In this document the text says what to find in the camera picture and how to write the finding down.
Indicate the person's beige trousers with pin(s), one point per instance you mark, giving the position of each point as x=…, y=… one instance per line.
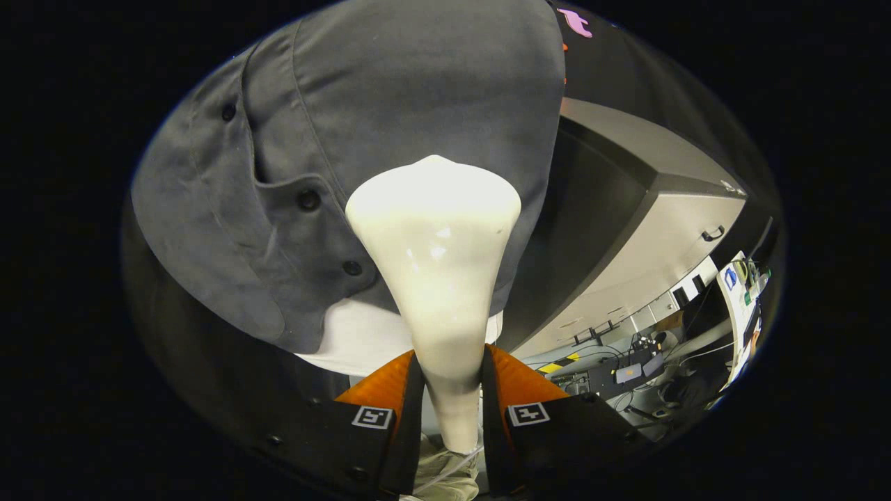
x=445, y=476

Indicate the grey cabinet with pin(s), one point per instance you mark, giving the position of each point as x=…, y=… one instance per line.
x=661, y=264

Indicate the black device box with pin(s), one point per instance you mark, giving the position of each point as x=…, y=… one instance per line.
x=612, y=376

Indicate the grey button shirt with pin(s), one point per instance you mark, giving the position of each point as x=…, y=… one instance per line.
x=404, y=90

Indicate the white side table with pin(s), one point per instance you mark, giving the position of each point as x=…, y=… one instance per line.
x=741, y=313

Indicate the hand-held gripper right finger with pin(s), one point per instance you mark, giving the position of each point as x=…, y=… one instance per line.
x=493, y=438

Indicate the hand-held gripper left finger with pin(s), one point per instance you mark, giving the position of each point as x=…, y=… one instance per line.
x=412, y=431

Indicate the white mannequin torso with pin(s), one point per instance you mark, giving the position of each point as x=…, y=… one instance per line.
x=362, y=341

